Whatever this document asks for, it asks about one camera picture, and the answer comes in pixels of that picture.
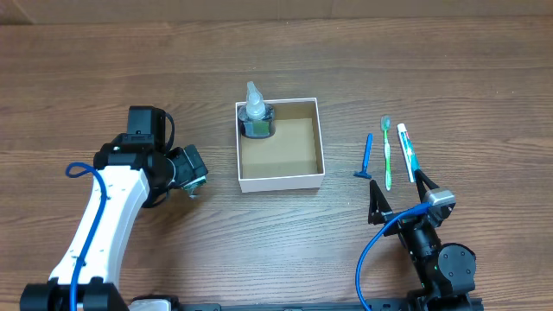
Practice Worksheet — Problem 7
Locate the pink cardboard box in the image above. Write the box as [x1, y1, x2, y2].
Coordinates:
[235, 98, 326, 193]

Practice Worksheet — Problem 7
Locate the green toothbrush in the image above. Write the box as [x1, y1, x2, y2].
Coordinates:
[380, 115, 392, 191]

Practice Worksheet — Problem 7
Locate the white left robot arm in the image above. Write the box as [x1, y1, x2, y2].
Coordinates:
[19, 106, 208, 311]

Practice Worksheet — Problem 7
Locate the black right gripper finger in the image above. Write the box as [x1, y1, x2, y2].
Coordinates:
[368, 180, 392, 225]
[414, 169, 439, 202]

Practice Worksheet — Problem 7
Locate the blue disposable razor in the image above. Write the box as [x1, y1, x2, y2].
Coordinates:
[353, 133, 373, 179]

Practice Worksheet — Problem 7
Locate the white teal toothpaste tube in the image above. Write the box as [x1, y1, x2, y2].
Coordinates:
[397, 124, 420, 183]

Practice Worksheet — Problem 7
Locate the purple foam soap pump bottle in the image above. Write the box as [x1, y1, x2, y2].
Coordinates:
[238, 81, 276, 139]

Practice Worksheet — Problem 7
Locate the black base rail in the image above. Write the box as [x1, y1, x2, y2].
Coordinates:
[129, 295, 485, 311]

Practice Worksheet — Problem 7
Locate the green white soap bar box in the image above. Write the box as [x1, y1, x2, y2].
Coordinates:
[181, 176, 207, 199]

